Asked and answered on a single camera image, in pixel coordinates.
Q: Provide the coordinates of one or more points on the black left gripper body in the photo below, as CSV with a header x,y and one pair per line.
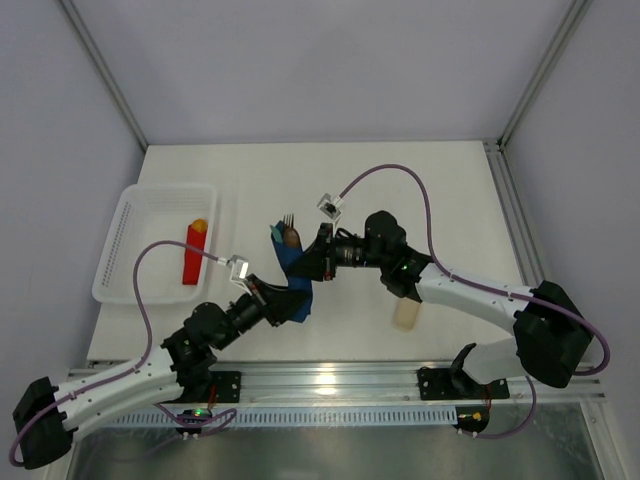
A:
x,y
265,301

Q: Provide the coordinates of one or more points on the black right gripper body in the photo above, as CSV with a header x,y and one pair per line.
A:
x,y
325,253

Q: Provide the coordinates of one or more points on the blue paper napkin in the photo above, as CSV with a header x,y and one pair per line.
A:
x,y
285,256

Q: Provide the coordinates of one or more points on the brown wooden spoon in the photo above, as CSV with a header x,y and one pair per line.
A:
x,y
291,238

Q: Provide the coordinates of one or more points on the teal plastic knife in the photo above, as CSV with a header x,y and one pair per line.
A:
x,y
276,234

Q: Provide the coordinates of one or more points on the gold fork green handle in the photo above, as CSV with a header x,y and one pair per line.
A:
x,y
288,222

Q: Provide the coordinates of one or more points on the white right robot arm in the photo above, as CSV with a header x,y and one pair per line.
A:
x,y
545,340

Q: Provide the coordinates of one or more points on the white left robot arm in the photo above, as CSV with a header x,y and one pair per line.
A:
x,y
49,418

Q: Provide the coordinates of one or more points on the beige cutlery tray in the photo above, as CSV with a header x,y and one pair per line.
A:
x,y
405,314

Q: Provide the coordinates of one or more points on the red bottle orange cap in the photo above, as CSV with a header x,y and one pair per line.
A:
x,y
195,252

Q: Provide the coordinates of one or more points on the white plastic basket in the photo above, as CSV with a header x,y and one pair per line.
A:
x,y
182,212

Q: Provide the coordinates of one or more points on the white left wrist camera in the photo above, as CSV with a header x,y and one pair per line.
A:
x,y
238,268

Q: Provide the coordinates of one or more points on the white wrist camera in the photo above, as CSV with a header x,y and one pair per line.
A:
x,y
331,206
238,268

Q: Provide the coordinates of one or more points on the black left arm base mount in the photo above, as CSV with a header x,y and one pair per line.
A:
x,y
212,387

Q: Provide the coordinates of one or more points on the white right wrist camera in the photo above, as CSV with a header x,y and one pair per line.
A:
x,y
331,206

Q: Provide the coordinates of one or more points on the aluminium table edge rail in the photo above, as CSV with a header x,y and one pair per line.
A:
x,y
371,383

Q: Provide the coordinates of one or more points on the aluminium side rail right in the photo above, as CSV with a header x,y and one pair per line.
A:
x,y
526,248

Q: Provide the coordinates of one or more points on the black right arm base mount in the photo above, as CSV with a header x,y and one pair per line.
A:
x,y
439,384

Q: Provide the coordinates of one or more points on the white slotted cable duct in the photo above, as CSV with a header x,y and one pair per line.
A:
x,y
338,416

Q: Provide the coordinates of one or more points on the aluminium frame post right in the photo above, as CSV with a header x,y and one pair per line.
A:
x,y
566,29

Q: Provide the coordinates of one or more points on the aluminium frame post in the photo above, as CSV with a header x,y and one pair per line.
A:
x,y
566,29
102,69

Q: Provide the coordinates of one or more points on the aluminium frame post left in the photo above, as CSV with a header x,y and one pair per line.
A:
x,y
102,69

